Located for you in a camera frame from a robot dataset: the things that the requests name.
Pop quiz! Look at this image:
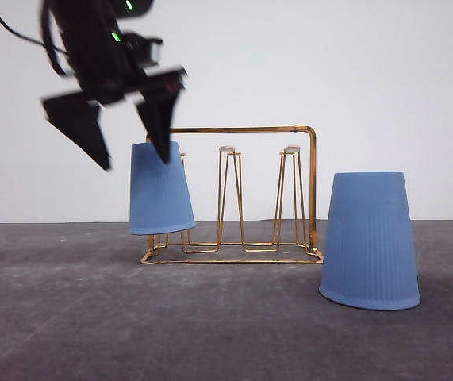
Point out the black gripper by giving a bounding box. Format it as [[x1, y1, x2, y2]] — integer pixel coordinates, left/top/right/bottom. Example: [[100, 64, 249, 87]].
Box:
[[42, 0, 186, 172]]

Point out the blue ribbed cup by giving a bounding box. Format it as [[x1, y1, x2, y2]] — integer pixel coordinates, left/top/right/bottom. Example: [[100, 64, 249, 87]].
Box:
[[130, 140, 196, 235], [318, 171, 421, 310]]

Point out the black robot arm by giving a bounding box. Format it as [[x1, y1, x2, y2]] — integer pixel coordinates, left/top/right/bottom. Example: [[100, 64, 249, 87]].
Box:
[[43, 0, 187, 171]]

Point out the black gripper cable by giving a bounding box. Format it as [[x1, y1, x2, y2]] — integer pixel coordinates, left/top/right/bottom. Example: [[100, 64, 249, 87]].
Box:
[[0, 4, 67, 76]]

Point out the gold wire cup rack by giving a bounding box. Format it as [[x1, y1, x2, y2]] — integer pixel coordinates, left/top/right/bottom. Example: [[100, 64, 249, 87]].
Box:
[[140, 125, 324, 264]]

